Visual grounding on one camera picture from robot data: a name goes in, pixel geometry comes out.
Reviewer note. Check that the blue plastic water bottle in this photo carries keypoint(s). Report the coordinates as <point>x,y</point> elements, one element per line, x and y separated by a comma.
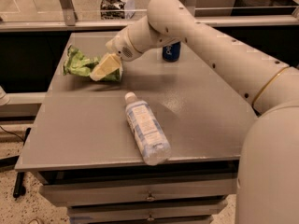
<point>148,134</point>

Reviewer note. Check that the top grey drawer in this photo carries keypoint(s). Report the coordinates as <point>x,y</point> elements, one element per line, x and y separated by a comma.
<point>142,190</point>

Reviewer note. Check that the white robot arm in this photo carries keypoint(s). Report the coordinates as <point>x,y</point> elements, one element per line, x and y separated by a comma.
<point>268,173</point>

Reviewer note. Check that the grey drawer cabinet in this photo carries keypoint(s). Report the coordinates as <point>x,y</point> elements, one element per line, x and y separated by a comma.
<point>81,133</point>

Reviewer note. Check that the metal railing frame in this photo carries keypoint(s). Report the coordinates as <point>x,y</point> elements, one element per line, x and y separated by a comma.
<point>50,15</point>

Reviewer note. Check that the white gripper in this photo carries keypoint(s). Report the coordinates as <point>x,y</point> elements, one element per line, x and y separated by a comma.
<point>121,46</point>

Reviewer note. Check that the green jalapeno chip bag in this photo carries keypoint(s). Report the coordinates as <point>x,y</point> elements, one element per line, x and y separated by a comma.
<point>78,64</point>

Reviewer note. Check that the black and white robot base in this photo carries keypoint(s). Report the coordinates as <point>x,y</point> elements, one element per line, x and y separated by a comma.
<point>117,9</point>

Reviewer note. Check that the blue soda can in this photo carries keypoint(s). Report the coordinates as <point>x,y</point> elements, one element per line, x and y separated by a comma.
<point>171,52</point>

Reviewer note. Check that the grey drawer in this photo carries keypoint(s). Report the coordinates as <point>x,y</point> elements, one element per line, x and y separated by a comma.
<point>147,212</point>
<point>142,190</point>

